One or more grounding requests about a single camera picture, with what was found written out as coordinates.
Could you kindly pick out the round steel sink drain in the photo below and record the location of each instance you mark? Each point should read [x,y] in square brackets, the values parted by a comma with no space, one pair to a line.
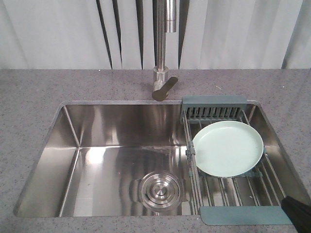
[160,191]

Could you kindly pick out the light green round plate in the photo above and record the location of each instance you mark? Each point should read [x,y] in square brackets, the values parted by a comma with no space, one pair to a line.
[227,148]

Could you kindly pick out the white pleated curtain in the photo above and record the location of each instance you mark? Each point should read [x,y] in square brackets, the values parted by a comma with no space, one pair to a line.
[120,34]

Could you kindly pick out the stainless steel sink basin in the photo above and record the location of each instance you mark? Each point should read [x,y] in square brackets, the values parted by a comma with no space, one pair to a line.
[96,155]

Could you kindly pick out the stainless steel faucet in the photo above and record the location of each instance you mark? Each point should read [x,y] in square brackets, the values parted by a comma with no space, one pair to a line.
[165,23]

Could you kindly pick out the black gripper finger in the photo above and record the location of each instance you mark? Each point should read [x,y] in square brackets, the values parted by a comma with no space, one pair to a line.
[300,214]

